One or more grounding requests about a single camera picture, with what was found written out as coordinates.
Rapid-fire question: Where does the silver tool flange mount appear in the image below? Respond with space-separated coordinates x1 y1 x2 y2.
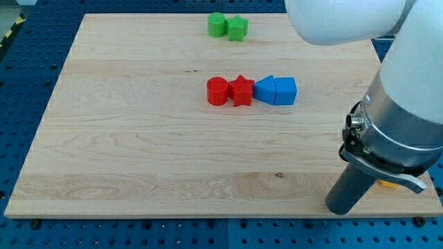
338 101 443 194

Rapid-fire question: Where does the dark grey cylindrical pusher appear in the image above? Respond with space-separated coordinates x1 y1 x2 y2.
325 164 376 215

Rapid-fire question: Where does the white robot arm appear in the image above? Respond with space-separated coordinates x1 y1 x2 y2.
285 0 442 215

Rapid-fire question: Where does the yellow block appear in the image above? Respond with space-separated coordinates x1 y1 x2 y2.
377 180 399 189

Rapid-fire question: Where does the blue pentagon block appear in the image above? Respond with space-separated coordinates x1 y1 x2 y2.
274 77 298 106

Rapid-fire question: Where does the blue triangle block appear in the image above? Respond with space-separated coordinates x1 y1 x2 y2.
253 75 276 105

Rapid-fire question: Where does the red star block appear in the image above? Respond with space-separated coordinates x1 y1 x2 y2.
228 75 255 107

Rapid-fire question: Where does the red cylinder block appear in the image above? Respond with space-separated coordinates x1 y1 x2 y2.
206 77 228 106

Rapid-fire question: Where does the green star block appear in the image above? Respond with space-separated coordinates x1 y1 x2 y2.
226 15 248 42

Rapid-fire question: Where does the wooden board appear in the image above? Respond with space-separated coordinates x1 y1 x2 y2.
3 12 443 220

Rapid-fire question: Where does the green cylinder block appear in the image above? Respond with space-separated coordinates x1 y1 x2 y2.
207 12 227 38

